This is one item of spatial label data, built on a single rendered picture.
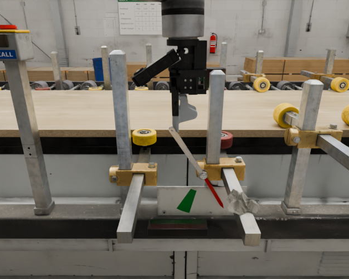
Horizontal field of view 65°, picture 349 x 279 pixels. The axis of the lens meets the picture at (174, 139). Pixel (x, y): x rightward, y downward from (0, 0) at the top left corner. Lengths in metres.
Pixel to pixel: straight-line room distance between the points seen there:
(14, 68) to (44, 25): 7.86
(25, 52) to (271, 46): 7.78
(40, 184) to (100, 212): 0.19
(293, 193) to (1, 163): 1.02
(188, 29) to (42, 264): 1.22
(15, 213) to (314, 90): 0.92
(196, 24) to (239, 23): 7.48
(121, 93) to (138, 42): 7.25
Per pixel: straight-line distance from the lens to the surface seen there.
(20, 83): 0.80
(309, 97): 0.79
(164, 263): 1.35
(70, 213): 0.91
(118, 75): 0.71
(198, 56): 0.61
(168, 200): 0.82
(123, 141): 0.75
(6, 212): 1.00
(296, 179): 0.86
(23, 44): 0.79
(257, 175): 1.08
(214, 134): 0.74
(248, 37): 8.12
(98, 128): 0.99
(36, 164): 0.86
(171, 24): 0.59
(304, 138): 0.81
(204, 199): 0.82
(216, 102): 0.72
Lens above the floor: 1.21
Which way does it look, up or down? 21 degrees down
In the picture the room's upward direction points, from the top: straight up
